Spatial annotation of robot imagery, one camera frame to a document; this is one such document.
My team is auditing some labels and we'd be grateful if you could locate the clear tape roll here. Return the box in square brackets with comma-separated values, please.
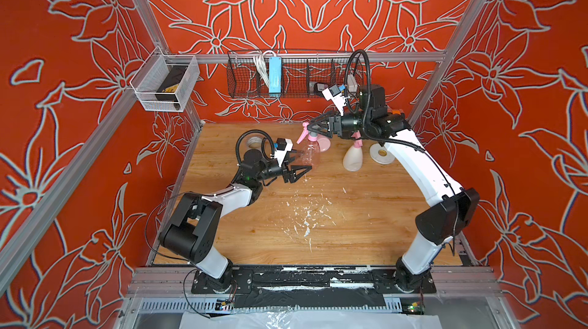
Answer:
[247, 136, 263, 149]

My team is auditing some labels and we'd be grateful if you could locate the black orange tool case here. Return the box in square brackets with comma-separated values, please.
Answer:
[388, 109, 406, 119]

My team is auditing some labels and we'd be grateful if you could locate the black wire basket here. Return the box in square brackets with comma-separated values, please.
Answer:
[227, 50, 367, 99]

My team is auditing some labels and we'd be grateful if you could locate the light blue box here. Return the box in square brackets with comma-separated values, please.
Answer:
[268, 56, 282, 97]

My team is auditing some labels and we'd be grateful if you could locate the opaque pink spray bottle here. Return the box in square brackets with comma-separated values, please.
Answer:
[316, 138, 331, 152]

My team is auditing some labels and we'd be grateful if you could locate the white cable bundle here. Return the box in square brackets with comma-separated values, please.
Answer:
[253, 52, 272, 89]

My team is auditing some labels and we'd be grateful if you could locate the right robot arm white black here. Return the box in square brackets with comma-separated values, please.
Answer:
[304, 72, 479, 293]

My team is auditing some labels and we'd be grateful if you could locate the transparent pink spray bottle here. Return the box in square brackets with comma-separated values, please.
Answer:
[294, 140, 321, 168]

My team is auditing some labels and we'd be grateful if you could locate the clear plastic wall bin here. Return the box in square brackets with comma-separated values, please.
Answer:
[130, 47, 200, 112]

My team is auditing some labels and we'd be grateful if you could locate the white spray bottle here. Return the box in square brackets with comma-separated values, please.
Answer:
[343, 145, 363, 172]

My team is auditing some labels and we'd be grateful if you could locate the white tape roll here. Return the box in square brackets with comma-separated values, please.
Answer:
[369, 143, 395, 165]

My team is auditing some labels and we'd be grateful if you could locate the white small box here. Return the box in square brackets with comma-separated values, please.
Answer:
[346, 74, 358, 93]

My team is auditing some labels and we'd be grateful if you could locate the pink grey spray nozzle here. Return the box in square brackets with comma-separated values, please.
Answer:
[296, 122, 319, 145]

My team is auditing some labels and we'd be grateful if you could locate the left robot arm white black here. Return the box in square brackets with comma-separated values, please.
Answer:
[158, 129, 312, 293]

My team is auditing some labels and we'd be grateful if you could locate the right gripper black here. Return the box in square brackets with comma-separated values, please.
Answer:
[308, 112, 372, 142]

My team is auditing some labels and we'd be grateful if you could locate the black round device with label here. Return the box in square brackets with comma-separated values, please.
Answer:
[309, 82, 329, 96]

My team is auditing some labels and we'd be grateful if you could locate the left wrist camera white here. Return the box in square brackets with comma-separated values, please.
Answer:
[273, 138, 293, 166]

